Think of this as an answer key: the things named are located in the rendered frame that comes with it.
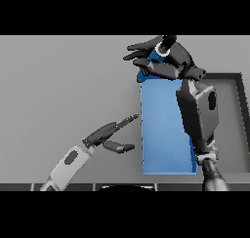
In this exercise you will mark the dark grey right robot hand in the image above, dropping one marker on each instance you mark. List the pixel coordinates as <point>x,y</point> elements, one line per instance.
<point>177,61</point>

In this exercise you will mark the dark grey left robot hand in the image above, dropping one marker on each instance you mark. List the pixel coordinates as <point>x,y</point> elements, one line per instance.
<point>103,134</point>

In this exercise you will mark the blue pipe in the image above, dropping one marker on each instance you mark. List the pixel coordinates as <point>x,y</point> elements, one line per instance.
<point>157,55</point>

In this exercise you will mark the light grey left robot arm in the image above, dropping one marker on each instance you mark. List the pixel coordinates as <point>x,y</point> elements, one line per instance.
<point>66,167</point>

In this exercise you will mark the blue bin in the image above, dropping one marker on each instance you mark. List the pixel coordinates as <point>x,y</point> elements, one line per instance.
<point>164,128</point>

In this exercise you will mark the dark grey bin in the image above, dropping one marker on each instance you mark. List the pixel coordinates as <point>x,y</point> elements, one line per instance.
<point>232,125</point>

